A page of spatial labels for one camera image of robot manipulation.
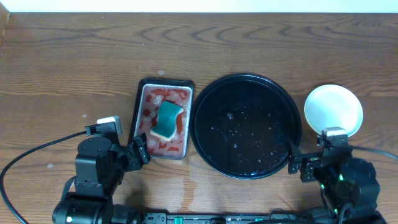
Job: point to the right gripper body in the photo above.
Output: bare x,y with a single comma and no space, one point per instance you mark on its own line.
313,160

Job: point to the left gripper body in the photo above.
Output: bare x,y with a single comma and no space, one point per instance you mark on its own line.
130,162

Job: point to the green scrub sponge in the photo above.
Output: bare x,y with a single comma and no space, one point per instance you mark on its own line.
166,126

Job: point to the light blue plate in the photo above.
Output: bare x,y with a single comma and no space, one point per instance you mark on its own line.
330,105

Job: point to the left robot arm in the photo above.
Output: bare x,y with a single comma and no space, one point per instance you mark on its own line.
101,164

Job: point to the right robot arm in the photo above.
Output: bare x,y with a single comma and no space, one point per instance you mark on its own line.
349,187

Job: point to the black rectangular wash tray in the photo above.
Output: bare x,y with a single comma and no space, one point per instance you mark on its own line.
151,93

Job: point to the black round serving tray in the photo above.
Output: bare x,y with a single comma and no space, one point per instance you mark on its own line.
243,126

